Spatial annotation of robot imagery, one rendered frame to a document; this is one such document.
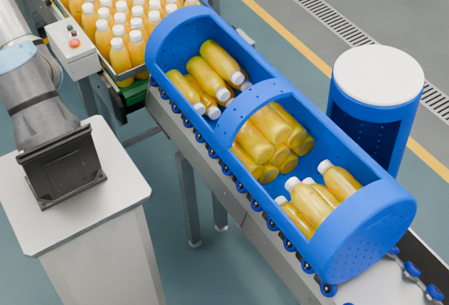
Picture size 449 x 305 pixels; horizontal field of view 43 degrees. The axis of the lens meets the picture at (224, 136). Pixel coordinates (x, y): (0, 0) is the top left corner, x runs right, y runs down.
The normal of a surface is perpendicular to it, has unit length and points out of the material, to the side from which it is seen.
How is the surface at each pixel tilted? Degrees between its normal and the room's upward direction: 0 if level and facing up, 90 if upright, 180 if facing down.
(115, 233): 90
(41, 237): 0
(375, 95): 0
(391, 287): 0
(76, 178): 90
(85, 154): 90
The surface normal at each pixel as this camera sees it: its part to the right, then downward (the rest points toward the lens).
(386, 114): 0.02, 0.75
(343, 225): -0.51, -0.30
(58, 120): 0.47, -0.47
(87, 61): 0.54, 0.62
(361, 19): -0.04, -0.66
